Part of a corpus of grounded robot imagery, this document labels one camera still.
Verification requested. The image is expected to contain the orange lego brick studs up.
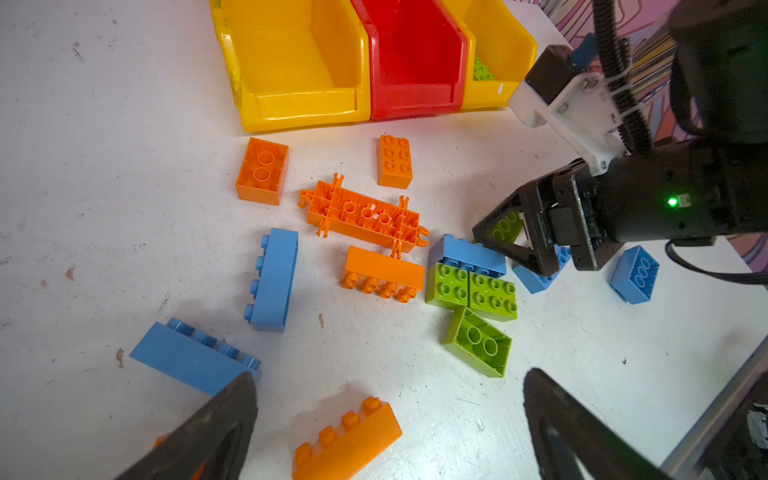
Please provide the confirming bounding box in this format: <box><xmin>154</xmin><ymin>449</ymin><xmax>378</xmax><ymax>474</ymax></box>
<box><xmin>377</xmin><ymin>135</ymin><xmax>413</xmax><ymax>189</ymax></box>

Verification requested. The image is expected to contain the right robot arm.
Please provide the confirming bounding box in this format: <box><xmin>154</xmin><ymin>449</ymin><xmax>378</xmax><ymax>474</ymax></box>
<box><xmin>473</xmin><ymin>1</ymin><xmax>767</xmax><ymax>276</ymax></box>

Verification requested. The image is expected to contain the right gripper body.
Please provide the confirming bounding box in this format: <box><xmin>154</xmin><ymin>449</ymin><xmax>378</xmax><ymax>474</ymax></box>
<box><xmin>518</xmin><ymin>160</ymin><xmax>624</xmax><ymax>271</ymax></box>

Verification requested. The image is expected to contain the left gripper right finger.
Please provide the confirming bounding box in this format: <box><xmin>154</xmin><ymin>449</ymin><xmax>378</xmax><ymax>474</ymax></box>
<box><xmin>523</xmin><ymin>368</ymin><xmax>668</xmax><ymax>479</ymax></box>

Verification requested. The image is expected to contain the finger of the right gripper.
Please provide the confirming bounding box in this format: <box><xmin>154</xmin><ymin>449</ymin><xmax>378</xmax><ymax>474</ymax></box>
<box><xmin>501</xmin><ymin>241</ymin><xmax>564</xmax><ymax>277</ymax></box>
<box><xmin>472</xmin><ymin>190</ymin><xmax>524</xmax><ymax>243</ymax></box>

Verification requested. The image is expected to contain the red plastic bin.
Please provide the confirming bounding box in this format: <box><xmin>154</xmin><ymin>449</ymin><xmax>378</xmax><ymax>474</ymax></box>
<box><xmin>352</xmin><ymin>0</ymin><xmax>468</xmax><ymax>120</ymax></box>

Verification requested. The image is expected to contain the left yellow plastic bin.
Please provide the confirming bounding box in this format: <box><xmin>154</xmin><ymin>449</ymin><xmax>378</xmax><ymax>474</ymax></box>
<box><xmin>209</xmin><ymin>0</ymin><xmax>371</xmax><ymax>133</ymax></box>

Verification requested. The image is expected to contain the green lego brick bottom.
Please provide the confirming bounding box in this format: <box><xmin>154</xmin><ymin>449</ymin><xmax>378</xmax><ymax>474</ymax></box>
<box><xmin>442</xmin><ymin>307</ymin><xmax>512</xmax><ymax>378</ymax></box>

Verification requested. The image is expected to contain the blue lego brick standing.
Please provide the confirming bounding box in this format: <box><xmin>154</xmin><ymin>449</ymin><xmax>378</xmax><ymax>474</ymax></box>
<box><xmin>244</xmin><ymin>228</ymin><xmax>298</xmax><ymax>332</ymax></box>

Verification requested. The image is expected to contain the yellow plastic bin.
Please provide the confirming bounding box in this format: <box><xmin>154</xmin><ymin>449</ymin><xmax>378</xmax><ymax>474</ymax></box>
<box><xmin>443</xmin><ymin>0</ymin><xmax>538</xmax><ymax>110</ymax></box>
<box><xmin>209</xmin><ymin>0</ymin><xmax>371</xmax><ymax>133</ymax></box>

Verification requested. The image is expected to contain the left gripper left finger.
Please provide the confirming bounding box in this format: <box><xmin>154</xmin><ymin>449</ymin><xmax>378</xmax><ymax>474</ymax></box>
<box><xmin>119</xmin><ymin>373</ymin><xmax>258</xmax><ymax>479</ymax></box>

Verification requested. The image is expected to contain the orange lego brick upside down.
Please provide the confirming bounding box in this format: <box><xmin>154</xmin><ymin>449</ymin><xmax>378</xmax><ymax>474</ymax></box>
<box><xmin>235</xmin><ymin>137</ymin><xmax>289</xmax><ymax>206</ymax></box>

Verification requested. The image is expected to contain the orange lego chassis plate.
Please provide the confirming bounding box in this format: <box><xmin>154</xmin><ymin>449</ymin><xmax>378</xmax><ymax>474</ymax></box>
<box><xmin>298</xmin><ymin>173</ymin><xmax>430</xmax><ymax>259</ymax></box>

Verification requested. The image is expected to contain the green lego brick pair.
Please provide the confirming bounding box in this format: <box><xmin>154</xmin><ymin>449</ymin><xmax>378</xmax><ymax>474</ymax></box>
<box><xmin>425</xmin><ymin>263</ymin><xmax>519</xmax><ymax>322</ymax></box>

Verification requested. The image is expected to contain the right yellow plastic bin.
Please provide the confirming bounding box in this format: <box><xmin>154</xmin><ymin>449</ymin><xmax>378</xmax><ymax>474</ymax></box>
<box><xmin>443</xmin><ymin>0</ymin><xmax>538</xmax><ymax>110</ymax></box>

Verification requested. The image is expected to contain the orange lego brick on side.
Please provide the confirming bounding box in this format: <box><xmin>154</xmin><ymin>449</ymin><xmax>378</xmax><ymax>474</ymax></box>
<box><xmin>341</xmin><ymin>246</ymin><xmax>425</xmax><ymax>303</ymax></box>

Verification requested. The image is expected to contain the blue lego brick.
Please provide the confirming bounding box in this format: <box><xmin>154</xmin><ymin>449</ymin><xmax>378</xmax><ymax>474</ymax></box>
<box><xmin>512</xmin><ymin>245</ymin><xmax>572</xmax><ymax>294</ymax></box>
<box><xmin>244</xmin><ymin>228</ymin><xmax>298</xmax><ymax>332</ymax></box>
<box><xmin>610</xmin><ymin>246</ymin><xmax>659</xmax><ymax>305</ymax></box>
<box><xmin>129</xmin><ymin>318</ymin><xmax>261</xmax><ymax>396</ymax></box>
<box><xmin>427</xmin><ymin>234</ymin><xmax>507</xmax><ymax>278</ymax></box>

